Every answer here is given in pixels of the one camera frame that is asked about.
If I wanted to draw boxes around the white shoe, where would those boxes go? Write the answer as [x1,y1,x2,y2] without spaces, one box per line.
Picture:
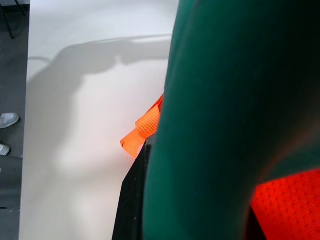
[0,143,11,157]
[0,112,20,130]

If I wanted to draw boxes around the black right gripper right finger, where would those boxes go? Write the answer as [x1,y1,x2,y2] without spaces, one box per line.
[245,206,267,240]

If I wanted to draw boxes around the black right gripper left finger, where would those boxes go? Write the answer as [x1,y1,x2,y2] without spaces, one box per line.
[112,142,152,240]

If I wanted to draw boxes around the black chair legs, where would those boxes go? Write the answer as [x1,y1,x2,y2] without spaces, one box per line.
[0,0,27,40]

